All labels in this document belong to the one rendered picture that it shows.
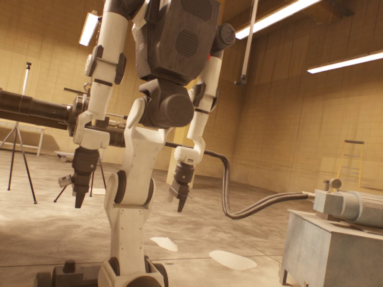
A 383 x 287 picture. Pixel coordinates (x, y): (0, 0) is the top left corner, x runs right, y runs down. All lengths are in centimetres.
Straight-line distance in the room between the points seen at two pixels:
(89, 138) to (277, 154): 983
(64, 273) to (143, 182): 51
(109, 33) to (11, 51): 922
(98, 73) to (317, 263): 151
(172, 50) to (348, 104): 862
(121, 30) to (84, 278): 103
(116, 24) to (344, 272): 164
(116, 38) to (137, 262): 84
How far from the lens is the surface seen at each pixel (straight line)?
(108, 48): 100
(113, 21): 103
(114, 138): 180
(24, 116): 191
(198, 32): 101
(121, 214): 114
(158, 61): 95
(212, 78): 117
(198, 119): 115
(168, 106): 86
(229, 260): 229
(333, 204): 180
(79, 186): 103
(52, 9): 1060
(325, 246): 171
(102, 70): 99
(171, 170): 637
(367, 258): 182
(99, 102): 99
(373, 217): 191
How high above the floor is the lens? 80
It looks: 2 degrees up
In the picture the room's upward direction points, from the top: 10 degrees clockwise
